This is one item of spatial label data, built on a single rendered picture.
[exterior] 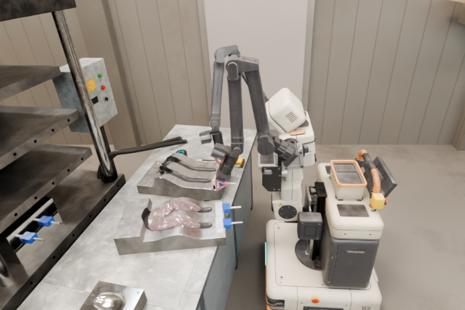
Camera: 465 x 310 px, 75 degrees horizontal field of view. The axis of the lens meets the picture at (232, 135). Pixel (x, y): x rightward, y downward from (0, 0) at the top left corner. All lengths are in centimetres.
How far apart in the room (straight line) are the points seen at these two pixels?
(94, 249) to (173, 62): 234
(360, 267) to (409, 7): 250
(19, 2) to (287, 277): 193
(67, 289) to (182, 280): 48
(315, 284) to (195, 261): 84
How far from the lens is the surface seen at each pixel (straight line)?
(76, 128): 216
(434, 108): 401
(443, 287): 265
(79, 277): 159
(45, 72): 180
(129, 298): 135
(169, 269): 147
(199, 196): 173
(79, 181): 221
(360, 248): 181
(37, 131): 176
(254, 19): 323
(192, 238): 147
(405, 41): 361
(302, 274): 207
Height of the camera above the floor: 193
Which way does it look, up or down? 29 degrees down
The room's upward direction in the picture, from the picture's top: 4 degrees counter-clockwise
